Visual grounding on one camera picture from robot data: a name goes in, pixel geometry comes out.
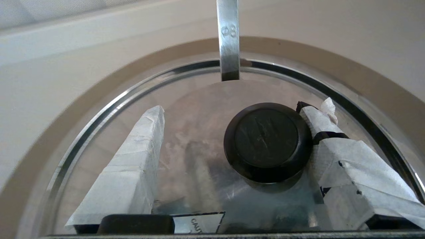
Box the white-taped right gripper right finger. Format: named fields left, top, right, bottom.
left=297, top=97, right=425, bottom=230

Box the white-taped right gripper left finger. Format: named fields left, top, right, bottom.
left=65, top=106, right=166, bottom=233

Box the brushed metal well ring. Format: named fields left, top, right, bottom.
left=0, top=36, right=425, bottom=239

